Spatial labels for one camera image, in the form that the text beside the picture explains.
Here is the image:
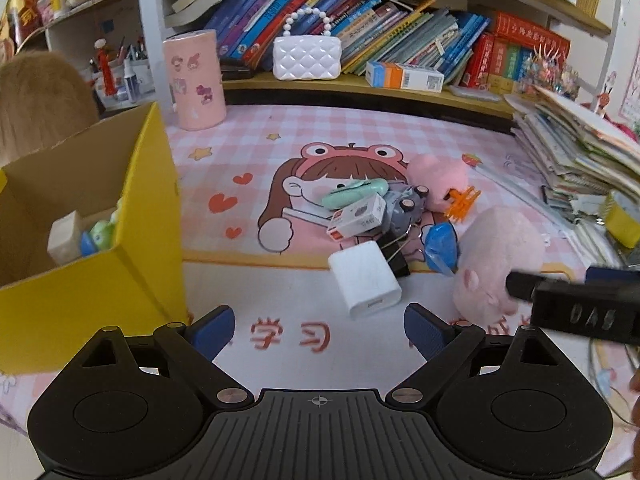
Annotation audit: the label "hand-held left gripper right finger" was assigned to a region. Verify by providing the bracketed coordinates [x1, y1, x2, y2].
[386, 302, 559, 407]

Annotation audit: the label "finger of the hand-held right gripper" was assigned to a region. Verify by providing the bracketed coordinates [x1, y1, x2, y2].
[506, 270, 547, 304]
[585, 266, 640, 287]

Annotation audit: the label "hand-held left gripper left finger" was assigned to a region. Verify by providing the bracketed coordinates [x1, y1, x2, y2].
[80, 304, 256, 408]

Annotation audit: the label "large pink plush pig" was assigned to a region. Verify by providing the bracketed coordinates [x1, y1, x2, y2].
[452, 205, 547, 319]

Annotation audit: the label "black binder clip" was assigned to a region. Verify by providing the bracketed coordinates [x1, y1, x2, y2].
[376, 232, 412, 279]

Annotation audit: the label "white charger adapter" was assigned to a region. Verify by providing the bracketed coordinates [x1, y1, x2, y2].
[327, 240, 404, 321]

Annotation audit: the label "yellow cardboard box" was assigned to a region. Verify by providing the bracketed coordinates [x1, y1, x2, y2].
[0, 102, 189, 377]

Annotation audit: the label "small pink plush toy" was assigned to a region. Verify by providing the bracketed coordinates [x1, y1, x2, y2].
[409, 153, 472, 212]

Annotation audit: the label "yellow tape roll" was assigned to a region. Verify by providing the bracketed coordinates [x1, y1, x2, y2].
[602, 192, 640, 249]

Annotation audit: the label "blue plastic pouch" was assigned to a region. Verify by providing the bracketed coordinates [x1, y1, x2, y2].
[424, 222, 460, 276]

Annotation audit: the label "clear plastic ruler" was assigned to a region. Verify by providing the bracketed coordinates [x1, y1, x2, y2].
[469, 164, 577, 229]

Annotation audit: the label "orange hair claw clip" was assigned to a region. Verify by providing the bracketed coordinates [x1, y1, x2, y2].
[444, 185, 476, 224]

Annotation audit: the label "grey toy figure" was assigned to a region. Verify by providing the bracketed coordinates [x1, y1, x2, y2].
[384, 184, 434, 242]

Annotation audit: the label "small white red-label box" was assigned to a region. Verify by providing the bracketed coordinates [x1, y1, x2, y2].
[327, 194, 387, 241]

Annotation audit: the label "pile of thin books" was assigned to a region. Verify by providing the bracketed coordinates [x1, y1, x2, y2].
[502, 85, 640, 267]

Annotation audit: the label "green toy figure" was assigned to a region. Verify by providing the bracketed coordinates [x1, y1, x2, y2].
[80, 199, 124, 257]

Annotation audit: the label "mint green stapler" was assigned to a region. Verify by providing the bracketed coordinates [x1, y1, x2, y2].
[321, 178, 389, 210]

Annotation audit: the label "white block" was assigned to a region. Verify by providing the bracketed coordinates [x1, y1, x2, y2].
[47, 211, 84, 264]

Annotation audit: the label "clear flat plastic case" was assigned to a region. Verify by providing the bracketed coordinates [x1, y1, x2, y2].
[447, 83, 504, 104]

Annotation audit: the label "pink cartoon desk mat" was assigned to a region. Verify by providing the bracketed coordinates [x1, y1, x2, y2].
[0, 102, 628, 480]

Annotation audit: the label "colourful crown ornament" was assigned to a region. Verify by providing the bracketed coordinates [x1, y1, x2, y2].
[519, 42, 581, 101]

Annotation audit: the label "red dictionaries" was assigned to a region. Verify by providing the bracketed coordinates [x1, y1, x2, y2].
[462, 10, 571, 94]

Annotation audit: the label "orange and white carton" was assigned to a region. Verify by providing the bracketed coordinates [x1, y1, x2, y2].
[364, 60, 445, 94]

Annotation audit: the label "pink cartoon cylinder container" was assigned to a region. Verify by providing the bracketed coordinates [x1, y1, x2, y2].
[162, 29, 227, 132]

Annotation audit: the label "white glue bottle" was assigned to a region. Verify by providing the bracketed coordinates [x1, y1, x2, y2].
[124, 57, 139, 104]

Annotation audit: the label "wooden bookshelf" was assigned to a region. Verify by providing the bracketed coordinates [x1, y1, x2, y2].
[0, 0, 640, 137]

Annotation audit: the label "pen holder with pens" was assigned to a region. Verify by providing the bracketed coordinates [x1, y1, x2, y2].
[116, 35, 157, 107]

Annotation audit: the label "red doll figure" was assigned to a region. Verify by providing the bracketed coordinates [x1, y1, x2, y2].
[94, 38, 117, 99]

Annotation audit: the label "tan fluffy plush toy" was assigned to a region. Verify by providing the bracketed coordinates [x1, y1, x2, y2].
[0, 51, 101, 167]

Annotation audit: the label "row of colourful books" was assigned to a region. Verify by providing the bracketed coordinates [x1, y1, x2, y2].
[202, 0, 493, 87]

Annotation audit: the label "wall poster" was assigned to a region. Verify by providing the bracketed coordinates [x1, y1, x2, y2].
[617, 49, 640, 127]

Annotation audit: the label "white quilted pearl-handle handbag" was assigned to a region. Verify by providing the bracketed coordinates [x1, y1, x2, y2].
[272, 7, 344, 81]

